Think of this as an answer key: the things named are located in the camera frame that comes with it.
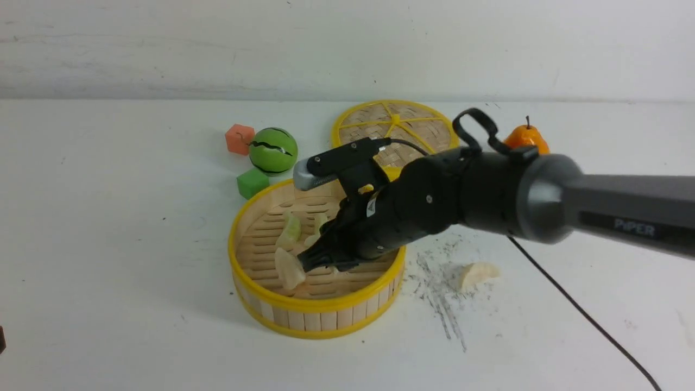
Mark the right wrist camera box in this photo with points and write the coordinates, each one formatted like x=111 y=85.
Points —
x=352 y=164

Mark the white dumpling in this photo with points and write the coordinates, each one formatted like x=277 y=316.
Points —
x=290 y=270
x=476 y=273

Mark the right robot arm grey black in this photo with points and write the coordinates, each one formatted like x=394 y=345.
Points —
x=541 y=199

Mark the bamboo steamer tray yellow rim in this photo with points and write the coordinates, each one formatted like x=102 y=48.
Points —
x=328 y=304

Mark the orange toy pear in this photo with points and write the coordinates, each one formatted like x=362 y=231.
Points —
x=527 y=135

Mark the green dumpling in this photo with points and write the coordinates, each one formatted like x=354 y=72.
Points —
x=292 y=230
x=319 y=220

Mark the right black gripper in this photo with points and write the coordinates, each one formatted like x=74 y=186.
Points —
x=424 y=200

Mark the green toy watermelon ball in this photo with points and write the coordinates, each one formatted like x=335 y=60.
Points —
x=273 y=151

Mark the green foam cube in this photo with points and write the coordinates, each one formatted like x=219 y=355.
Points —
x=251 y=182

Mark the woven steamer lid yellow rim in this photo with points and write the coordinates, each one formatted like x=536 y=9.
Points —
x=416 y=123

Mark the orange foam cube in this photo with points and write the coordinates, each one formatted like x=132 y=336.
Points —
x=238 y=139

